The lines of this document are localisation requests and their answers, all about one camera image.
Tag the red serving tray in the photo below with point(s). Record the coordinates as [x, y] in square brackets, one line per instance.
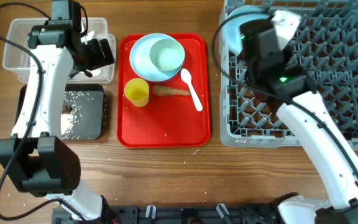
[165, 121]

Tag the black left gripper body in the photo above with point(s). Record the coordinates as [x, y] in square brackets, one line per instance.
[92, 57]

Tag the white napkin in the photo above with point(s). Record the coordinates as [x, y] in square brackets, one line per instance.
[85, 39]

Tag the carrot piece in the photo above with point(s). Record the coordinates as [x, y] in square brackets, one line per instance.
[167, 91]

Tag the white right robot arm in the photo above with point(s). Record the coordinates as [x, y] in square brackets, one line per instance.
[293, 96]

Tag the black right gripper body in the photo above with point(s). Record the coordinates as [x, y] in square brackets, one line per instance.
[283, 52]

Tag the black mounting rail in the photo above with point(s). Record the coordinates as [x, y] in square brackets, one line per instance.
[220, 214]

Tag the light blue plate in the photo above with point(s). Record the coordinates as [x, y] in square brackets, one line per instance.
[140, 58]

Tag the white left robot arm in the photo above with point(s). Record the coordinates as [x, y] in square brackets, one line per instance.
[35, 158]

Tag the white rice pile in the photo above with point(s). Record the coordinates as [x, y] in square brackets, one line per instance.
[67, 123]

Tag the light blue bowl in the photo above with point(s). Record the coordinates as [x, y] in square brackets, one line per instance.
[231, 30]

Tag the yellow plastic cup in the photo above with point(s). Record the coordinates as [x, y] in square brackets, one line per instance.
[137, 91]

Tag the white plastic spoon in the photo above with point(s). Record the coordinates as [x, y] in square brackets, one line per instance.
[186, 77]

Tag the grey dishwasher rack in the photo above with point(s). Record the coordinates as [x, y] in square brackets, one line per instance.
[326, 45]

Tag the green bowl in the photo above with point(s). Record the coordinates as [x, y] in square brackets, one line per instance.
[167, 56]

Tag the brown food scrap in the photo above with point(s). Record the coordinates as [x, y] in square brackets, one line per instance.
[66, 109]

